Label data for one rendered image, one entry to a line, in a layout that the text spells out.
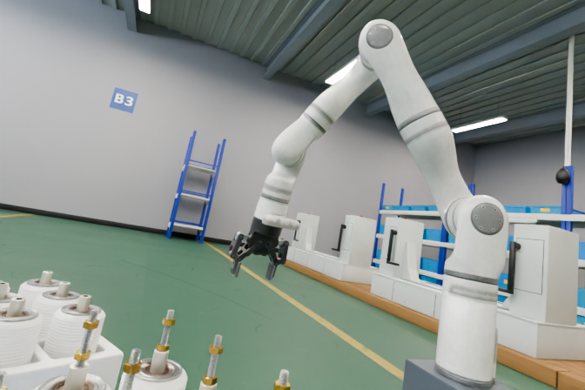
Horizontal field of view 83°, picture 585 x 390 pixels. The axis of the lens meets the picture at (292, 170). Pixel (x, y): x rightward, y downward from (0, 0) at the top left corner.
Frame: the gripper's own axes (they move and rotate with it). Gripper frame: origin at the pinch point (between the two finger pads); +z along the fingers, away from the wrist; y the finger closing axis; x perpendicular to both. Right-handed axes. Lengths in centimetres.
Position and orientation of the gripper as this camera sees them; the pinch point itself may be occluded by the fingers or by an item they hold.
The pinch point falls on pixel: (252, 275)
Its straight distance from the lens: 83.6
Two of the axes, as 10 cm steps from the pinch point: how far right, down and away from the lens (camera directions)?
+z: -2.9, 9.6, 0.1
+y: -8.3, -2.4, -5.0
